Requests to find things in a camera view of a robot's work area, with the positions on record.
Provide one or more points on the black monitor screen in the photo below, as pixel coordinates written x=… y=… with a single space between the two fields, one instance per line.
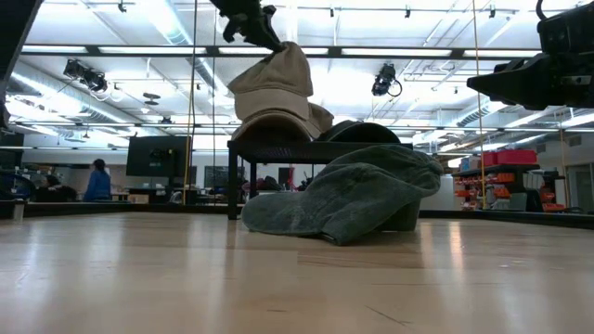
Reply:
x=158 y=155

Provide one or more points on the black ceiling camera pair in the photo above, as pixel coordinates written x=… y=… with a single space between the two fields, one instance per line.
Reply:
x=95 y=81

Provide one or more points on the black aluminium rig frame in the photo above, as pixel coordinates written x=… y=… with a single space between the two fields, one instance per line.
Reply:
x=334 y=52

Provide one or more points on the person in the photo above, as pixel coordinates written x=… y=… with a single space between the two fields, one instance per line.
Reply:
x=98 y=185
x=53 y=192

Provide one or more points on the black perforated metal rack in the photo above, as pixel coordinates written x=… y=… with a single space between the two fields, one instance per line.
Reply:
x=278 y=152

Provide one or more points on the tan baseball cap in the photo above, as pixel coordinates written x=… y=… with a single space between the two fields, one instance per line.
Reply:
x=301 y=127
x=322 y=120
x=274 y=79

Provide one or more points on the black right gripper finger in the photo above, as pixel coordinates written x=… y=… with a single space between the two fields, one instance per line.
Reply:
x=524 y=83

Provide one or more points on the dark green baseball cap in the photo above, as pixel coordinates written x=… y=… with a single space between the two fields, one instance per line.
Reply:
x=357 y=132
x=352 y=195

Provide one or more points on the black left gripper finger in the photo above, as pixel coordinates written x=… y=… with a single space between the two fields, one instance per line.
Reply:
x=274 y=23
x=267 y=37

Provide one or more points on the dark wall board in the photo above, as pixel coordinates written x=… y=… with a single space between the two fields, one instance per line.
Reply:
x=218 y=176

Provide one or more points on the silver ventilation duct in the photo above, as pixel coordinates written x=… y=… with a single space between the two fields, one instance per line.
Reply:
x=492 y=111
x=174 y=32

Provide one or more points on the large red storage bin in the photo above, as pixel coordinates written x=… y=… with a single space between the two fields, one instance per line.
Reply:
x=515 y=157

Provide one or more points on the round ceiling fixture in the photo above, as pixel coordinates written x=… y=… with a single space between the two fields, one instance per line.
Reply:
x=151 y=96

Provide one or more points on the storage shelf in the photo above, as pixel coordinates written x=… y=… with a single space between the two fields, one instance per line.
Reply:
x=506 y=185

